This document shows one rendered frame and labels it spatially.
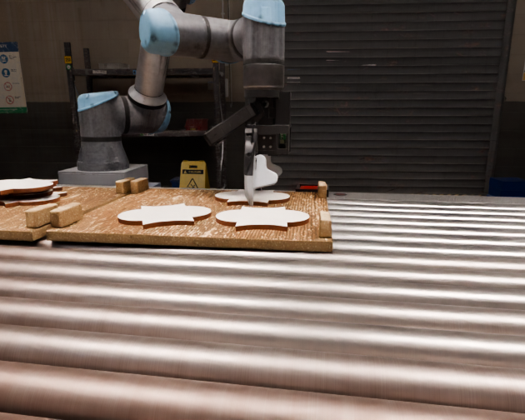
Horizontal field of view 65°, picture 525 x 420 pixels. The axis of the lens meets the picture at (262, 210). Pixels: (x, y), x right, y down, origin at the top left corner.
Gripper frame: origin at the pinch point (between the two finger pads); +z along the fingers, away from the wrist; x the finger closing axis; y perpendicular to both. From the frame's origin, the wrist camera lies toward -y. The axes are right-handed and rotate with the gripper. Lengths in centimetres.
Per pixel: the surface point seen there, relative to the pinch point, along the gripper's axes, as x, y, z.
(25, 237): -26.1, -29.1, 1.7
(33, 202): -10.6, -38.7, 0.2
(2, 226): -24.2, -34.1, 0.8
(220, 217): -18.4, -2.1, -0.3
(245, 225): -21.8, 2.3, -0.2
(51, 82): 446, -336, -54
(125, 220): -21.2, -16.1, 0.0
